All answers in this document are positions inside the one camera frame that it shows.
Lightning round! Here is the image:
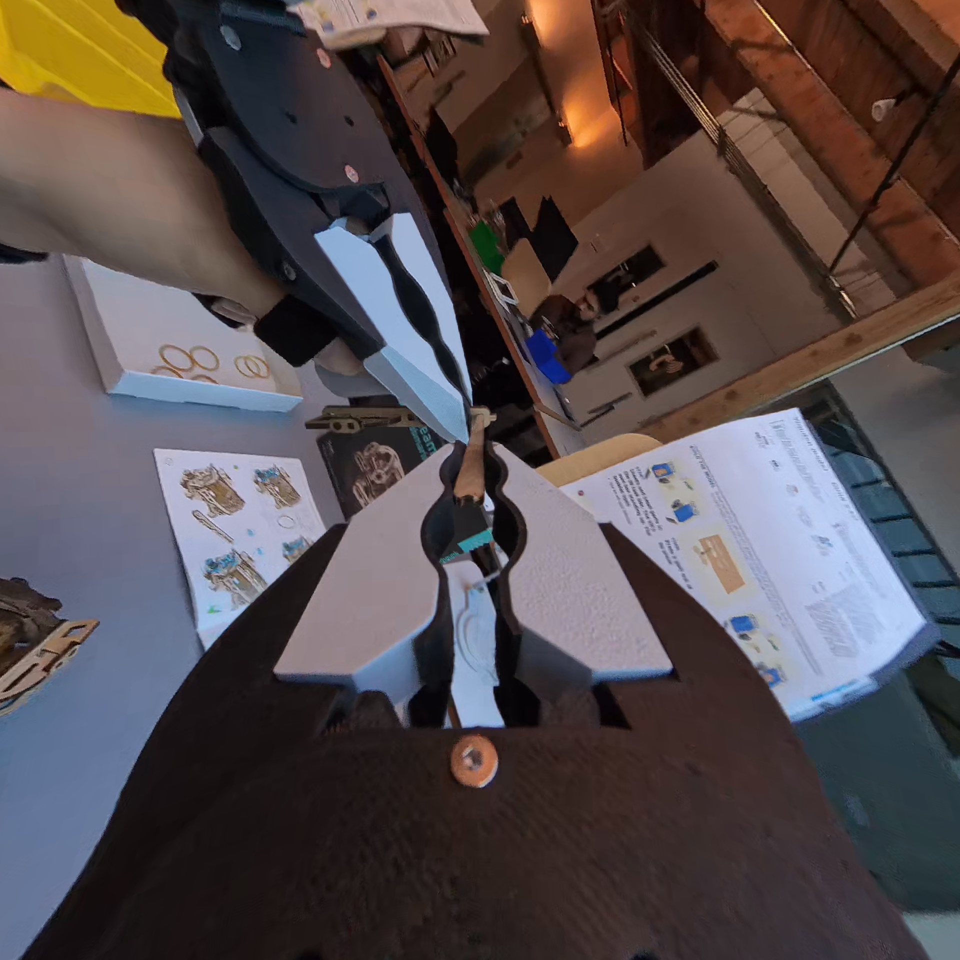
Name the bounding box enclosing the person's left hand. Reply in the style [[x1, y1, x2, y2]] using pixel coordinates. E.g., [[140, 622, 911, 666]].
[[191, 291, 370, 378]]

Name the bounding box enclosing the black model kit box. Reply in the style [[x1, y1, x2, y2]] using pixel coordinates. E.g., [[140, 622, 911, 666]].
[[315, 427, 498, 565]]

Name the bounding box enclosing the printed paper sheet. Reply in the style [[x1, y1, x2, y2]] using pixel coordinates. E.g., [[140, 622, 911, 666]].
[[558, 407, 940, 723]]

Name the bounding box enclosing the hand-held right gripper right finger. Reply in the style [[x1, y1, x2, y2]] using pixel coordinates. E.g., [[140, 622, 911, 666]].
[[487, 442, 673, 727]]

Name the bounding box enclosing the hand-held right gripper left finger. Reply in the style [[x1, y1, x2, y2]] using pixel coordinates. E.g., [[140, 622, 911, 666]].
[[273, 442, 460, 727]]

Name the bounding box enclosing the green object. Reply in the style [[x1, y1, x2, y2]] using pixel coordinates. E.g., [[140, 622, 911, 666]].
[[468, 220, 506, 276]]

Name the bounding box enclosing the assembled wooden model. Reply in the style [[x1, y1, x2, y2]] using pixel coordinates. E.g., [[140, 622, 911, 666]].
[[0, 576, 101, 715]]

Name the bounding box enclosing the illustrated instruction booklet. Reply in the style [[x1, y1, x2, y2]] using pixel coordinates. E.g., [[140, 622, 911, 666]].
[[153, 447, 329, 651]]

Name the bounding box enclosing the yellow plastic bin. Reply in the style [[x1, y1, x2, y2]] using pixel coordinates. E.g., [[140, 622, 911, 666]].
[[0, 0, 183, 120]]

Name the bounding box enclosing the white cardboard tray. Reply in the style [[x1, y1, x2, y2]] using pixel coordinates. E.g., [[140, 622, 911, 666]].
[[62, 253, 305, 414]]

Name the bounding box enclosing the slotted wooden model part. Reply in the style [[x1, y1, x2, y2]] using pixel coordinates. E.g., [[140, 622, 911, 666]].
[[305, 405, 423, 438]]

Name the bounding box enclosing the person's left forearm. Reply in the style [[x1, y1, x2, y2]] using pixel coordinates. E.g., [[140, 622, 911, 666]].
[[0, 90, 280, 310]]

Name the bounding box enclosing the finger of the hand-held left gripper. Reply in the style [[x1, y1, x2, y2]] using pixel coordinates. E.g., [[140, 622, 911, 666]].
[[313, 219, 471, 444], [372, 213, 475, 411]]

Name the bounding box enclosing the pointed wooden model piece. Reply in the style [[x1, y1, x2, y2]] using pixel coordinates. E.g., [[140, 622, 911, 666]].
[[450, 408, 498, 505]]

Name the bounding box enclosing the blue plastic bin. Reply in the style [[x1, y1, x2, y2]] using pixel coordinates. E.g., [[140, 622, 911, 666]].
[[523, 328, 573, 385]]

